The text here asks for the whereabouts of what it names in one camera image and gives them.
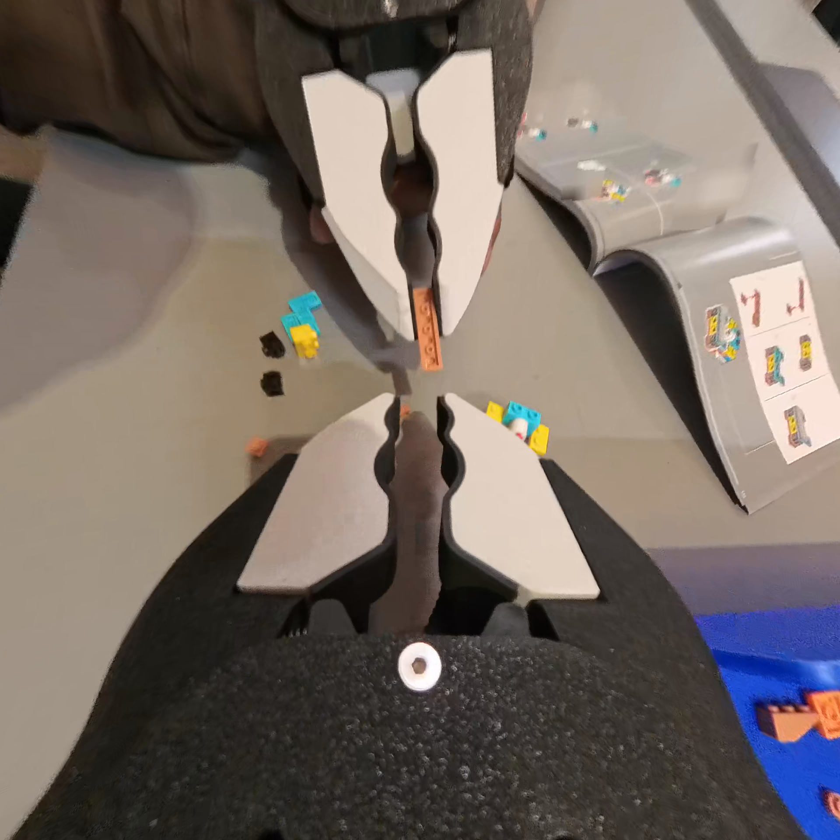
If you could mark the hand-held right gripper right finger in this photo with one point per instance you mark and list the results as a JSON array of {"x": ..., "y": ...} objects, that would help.
[{"x": 515, "y": 518}]

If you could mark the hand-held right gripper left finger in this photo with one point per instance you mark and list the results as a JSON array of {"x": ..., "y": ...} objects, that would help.
[{"x": 321, "y": 518}]

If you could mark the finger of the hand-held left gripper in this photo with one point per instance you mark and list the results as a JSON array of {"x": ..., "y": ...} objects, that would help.
[
  {"x": 466, "y": 170},
  {"x": 348, "y": 170}
]

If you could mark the multicoloured toy brick assembly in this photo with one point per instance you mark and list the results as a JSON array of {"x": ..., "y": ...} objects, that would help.
[{"x": 522, "y": 420}]

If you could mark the long orange toy plate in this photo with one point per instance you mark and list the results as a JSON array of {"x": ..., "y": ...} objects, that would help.
[{"x": 428, "y": 334}]

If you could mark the blue plastic bin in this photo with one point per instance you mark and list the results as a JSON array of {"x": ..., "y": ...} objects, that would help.
[{"x": 787, "y": 774}]

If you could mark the grey desk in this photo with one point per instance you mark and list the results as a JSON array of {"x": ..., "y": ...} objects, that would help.
[{"x": 98, "y": 459}]

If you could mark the person's left hand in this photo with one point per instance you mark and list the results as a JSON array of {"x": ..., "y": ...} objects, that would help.
[{"x": 321, "y": 226}]

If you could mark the teal L-shaped plate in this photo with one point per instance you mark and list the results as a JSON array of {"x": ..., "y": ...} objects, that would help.
[
  {"x": 303, "y": 302},
  {"x": 290, "y": 321}
]

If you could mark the black toy brick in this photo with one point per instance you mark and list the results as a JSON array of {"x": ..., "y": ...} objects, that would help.
[
  {"x": 271, "y": 384},
  {"x": 271, "y": 345}
]

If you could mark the yellow toy brick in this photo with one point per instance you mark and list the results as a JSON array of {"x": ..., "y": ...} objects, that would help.
[{"x": 305, "y": 341}]

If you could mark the grey instruction booklet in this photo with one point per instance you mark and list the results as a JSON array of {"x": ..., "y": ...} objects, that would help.
[{"x": 656, "y": 203}]

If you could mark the small orange brick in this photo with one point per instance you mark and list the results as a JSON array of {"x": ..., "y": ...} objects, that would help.
[{"x": 828, "y": 715}]

